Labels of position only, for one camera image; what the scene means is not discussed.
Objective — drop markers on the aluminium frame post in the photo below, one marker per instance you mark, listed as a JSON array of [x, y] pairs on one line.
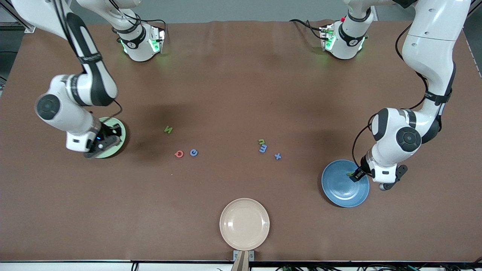
[[11, 25]]

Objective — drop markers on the blue letter m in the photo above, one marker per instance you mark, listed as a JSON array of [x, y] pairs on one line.
[[263, 148]]

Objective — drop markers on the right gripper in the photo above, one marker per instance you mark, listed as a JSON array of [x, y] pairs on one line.
[[106, 131]]

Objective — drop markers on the green plate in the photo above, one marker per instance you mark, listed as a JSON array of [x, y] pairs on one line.
[[113, 121]]

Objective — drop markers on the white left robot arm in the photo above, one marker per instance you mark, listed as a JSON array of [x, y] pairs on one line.
[[429, 49]]

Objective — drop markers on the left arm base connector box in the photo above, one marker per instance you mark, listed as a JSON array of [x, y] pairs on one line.
[[327, 37]]

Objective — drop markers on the red letter Q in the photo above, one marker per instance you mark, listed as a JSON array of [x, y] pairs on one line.
[[179, 153]]

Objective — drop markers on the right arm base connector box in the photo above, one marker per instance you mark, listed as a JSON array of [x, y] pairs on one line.
[[157, 41]]

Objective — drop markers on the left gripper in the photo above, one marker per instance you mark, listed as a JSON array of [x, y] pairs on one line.
[[363, 165]]

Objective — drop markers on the black table edge rail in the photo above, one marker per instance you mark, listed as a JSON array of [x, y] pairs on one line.
[[75, 261]]

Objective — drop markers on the metal mounting bracket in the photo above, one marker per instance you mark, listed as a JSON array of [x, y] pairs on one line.
[[251, 256]]

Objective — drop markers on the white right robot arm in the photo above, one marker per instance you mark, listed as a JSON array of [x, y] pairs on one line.
[[60, 113]]

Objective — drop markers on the beige plate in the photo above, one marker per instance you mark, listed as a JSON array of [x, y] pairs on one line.
[[244, 224]]

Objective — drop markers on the blue plate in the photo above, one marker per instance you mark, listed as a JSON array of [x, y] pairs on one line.
[[342, 192]]

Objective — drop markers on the blue letter x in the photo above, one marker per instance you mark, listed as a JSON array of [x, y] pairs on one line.
[[278, 156]]

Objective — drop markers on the green letter N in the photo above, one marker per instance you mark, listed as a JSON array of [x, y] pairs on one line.
[[168, 130]]

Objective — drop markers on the brown table mat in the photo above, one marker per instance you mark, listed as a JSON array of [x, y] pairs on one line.
[[226, 94]]

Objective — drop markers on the blue letter c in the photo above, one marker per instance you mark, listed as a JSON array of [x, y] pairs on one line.
[[193, 152]]

